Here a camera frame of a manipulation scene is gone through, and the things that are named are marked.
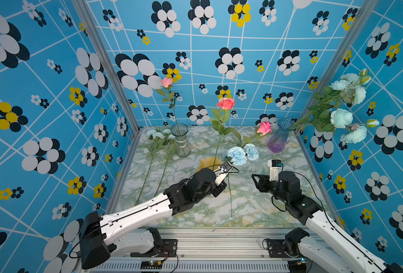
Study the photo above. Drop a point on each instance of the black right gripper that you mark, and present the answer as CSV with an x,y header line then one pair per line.
x,y
263,181

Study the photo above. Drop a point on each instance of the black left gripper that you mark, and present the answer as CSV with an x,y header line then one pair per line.
x,y
221,187

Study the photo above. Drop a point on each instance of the yellow beige vase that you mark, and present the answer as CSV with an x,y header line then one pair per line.
x,y
209,165

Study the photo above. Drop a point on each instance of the blue carnation stem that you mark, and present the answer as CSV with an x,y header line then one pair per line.
x,y
236,156
251,151

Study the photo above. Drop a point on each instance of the clear ribbed glass vase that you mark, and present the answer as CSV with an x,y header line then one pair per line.
x,y
182,146

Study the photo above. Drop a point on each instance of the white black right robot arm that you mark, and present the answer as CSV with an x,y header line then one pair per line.
x,y
345,254

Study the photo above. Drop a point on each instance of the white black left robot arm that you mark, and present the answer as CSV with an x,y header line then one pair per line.
x,y
98,235

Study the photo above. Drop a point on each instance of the purple tinted glass vase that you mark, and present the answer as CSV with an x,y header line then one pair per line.
x,y
278,141

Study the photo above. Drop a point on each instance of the small pink rose stem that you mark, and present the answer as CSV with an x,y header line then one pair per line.
x,y
262,129

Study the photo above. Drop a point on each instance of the red rose stem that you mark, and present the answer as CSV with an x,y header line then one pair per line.
x,y
221,115

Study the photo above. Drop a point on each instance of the light blue peony bouquet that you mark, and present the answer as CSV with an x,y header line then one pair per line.
x,y
326,115

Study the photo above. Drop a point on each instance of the green circuit board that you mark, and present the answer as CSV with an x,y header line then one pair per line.
x,y
152,265

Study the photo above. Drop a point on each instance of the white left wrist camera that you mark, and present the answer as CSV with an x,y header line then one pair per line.
x,y
221,172

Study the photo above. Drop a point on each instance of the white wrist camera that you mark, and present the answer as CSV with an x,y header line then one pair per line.
x,y
275,168
221,172

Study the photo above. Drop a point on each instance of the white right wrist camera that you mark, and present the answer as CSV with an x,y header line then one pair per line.
x,y
275,168

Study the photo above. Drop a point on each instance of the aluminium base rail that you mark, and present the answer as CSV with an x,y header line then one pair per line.
x,y
206,251

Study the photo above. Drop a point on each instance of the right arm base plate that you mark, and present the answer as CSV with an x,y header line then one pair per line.
x,y
280,249

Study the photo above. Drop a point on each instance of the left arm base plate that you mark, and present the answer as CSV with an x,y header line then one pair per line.
x,y
167,249

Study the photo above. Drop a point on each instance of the aluminium frame post right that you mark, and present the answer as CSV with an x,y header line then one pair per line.
x,y
322,53

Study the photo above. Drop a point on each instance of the aluminium frame post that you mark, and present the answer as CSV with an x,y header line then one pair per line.
x,y
86,17
322,53

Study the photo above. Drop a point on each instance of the aluminium frame post left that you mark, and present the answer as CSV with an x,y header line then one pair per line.
x,y
86,17

